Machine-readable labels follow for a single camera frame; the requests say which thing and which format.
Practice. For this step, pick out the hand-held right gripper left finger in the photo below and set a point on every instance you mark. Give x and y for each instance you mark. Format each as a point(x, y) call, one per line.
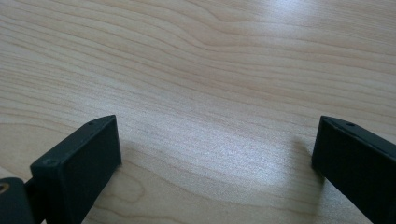
point(77, 161)

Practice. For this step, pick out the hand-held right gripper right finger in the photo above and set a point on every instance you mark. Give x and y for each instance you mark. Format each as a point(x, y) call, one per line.
point(358, 161)

